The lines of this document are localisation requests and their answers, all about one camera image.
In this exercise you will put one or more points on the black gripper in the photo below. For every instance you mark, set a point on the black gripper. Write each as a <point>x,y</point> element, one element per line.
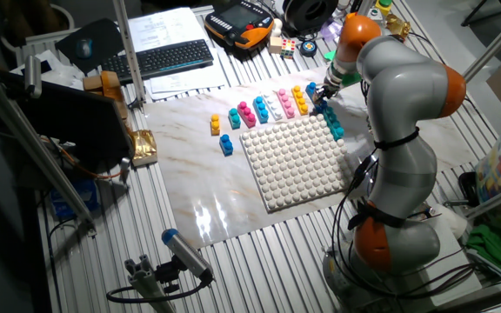
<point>328,91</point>

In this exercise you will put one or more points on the blue four-stud block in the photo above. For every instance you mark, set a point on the blue four-stud block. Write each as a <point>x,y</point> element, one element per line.
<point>310,89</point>

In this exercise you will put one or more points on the yellow four-stud block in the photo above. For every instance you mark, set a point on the yellow four-stud block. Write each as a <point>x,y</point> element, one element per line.
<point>300,102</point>

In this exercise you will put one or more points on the teal four-stud block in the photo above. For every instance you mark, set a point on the teal four-stud block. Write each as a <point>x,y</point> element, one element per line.
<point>335,128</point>

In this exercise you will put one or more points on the silver orange robot arm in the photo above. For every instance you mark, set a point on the silver orange robot arm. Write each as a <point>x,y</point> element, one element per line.
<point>407,87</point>

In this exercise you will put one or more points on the pink four-stud block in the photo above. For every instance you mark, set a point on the pink four-stud block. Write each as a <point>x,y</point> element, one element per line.
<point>286,104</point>

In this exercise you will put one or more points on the white four-stud block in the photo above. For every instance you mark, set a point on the white four-stud block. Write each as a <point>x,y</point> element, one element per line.
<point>273,108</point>

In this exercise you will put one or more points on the round black disc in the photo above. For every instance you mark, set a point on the round black disc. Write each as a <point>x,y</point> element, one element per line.
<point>308,48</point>

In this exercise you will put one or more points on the light blue three-stud block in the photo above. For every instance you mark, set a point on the light blue three-stud block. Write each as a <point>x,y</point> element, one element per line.
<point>261,111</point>

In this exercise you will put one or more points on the Rubik's cube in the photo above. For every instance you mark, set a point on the Rubik's cube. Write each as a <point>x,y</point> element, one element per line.
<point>288,48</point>

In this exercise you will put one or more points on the white studded baseplate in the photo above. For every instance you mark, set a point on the white studded baseplate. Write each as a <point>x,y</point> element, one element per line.
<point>294,165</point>

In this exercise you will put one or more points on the purple translucent object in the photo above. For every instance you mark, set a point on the purple translucent object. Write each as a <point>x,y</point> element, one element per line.
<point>331,31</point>

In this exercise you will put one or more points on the wooden cube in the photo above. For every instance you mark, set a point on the wooden cube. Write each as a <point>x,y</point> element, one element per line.
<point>275,44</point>

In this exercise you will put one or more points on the magenta three-stud block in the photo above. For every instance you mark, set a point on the magenta three-stud block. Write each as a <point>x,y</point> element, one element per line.
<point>247,115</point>

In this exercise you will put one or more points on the white rounded figurine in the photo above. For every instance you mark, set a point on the white rounded figurine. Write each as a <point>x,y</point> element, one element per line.
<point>277,27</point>

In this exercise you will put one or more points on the black filament spool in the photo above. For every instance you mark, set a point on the black filament spool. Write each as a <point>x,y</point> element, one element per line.
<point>311,15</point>

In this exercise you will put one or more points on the teal two-stud block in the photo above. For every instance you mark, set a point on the teal two-stud block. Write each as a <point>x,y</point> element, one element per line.
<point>234,119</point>

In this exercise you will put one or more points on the white button box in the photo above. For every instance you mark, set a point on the white button box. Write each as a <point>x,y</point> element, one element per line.
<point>376,14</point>

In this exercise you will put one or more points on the blue two-stud block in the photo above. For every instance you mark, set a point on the blue two-stud block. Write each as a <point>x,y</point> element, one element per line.
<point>226,145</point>

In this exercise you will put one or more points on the yellow two-stud block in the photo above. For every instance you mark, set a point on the yellow two-stud block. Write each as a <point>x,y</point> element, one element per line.
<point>215,126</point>

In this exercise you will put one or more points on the yellow green button box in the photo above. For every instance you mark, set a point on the yellow green button box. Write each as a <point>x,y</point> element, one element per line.
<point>383,8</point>

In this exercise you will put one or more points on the black orange teach pendant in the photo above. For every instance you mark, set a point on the black orange teach pendant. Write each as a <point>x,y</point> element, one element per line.
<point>237,21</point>

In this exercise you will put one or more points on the printed paper sheets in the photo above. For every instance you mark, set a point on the printed paper sheets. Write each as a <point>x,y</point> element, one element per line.
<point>189,80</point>

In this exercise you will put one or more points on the marble pattern board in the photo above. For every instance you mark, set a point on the marble pattern board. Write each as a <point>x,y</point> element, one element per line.
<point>189,174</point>

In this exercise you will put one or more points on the black keyboard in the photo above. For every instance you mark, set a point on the black keyboard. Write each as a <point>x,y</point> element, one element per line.
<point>159,61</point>

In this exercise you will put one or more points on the printed paper stack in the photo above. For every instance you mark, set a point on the printed paper stack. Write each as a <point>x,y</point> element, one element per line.
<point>163,28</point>

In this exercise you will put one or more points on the long aluminium profile beam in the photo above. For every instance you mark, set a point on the long aluminium profile beam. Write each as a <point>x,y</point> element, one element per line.
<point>498,199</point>
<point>42,155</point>
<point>494,43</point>

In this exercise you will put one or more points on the gold foil bag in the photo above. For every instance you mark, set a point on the gold foil bag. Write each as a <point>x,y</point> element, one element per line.
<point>143,148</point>

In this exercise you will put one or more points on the black mouse pad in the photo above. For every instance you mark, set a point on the black mouse pad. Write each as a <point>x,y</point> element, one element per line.
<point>102,39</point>

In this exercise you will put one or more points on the green cloth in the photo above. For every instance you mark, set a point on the green cloth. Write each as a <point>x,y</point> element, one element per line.
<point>498,248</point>

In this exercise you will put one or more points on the black monitor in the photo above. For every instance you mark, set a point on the black monitor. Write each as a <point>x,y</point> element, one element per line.
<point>81,126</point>

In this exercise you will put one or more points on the computer mouse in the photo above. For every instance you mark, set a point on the computer mouse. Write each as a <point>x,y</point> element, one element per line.
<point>84,48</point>

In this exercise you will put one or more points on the blue packet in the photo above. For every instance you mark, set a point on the blue packet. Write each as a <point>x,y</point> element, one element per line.
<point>74,200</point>

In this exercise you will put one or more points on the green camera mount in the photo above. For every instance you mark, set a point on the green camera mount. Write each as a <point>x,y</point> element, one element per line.
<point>351,79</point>

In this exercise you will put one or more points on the aluminium profile post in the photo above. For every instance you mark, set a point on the aluminium profile post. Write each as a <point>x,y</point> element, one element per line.
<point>128,52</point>
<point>365,5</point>

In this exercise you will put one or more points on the silver camera with blue end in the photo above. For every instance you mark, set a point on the silver camera with blue end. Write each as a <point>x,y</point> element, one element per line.
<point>185,254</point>

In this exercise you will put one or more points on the aluminium camera bracket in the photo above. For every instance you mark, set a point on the aluminium camera bracket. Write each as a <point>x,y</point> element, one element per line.
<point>146,282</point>

